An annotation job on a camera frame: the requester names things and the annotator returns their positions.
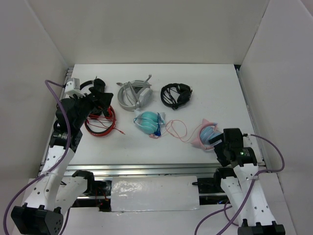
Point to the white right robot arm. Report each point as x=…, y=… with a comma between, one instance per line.
x=238, y=178

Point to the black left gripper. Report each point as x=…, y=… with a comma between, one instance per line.
x=103, y=99

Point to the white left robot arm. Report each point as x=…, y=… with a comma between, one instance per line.
x=43, y=211

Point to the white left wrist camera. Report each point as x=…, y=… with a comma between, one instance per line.
x=72, y=88

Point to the grey gaming headset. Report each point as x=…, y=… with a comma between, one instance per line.
x=134, y=95

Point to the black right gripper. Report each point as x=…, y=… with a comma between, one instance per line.
x=221, y=157

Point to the small black headphones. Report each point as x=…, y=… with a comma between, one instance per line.
x=184, y=91

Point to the aluminium rail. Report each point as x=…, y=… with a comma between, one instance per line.
x=261, y=143
x=135, y=170
x=52, y=107

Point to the silver foil cover plate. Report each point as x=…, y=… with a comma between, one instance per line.
x=161, y=193

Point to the teal cat-ear headphones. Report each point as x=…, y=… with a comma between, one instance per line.
x=149, y=122

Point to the aluminium left side rail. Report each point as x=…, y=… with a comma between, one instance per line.
x=52, y=107

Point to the aluminium front rail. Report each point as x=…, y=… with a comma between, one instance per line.
x=135, y=170

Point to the pink and blue cat-ear headphones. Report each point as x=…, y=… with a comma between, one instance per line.
x=199, y=137

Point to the red and black headphones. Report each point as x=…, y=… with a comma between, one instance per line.
x=107, y=124

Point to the aluminium right side rail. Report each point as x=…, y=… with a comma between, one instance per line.
x=261, y=143

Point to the black on-ear headphones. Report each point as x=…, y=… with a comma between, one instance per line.
x=93, y=86

